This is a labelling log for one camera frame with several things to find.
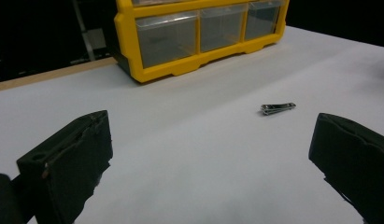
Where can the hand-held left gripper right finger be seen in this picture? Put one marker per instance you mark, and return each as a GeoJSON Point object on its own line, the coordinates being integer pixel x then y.
{"type": "Point", "coordinates": [358, 161]}

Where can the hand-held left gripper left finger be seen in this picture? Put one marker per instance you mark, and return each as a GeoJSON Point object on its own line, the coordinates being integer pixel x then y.
{"type": "Point", "coordinates": [71, 155]}

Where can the silver nail clipper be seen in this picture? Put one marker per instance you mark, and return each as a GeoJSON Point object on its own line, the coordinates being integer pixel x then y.
{"type": "Point", "coordinates": [277, 108]}

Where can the yellow black storage organizer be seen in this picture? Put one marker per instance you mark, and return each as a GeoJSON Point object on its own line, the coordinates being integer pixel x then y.
{"type": "Point", "coordinates": [180, 67]}

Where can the clear plastic drawer bin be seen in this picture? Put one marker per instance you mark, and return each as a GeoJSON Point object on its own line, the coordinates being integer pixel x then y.
{"type": "Point", "coordinates": [222, 29]}

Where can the white board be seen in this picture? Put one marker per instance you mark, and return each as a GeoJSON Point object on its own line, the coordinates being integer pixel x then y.
{"type": "Point", "coordinates": [196, 155]}

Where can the grid of clear drawers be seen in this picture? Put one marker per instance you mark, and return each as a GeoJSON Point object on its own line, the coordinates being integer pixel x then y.
{"type": "Point", "coordinates": [164, 40]}

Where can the grey metal frame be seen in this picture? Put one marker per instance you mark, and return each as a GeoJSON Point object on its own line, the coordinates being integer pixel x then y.
{"type": "Point", "coordinates": [84, 31]}

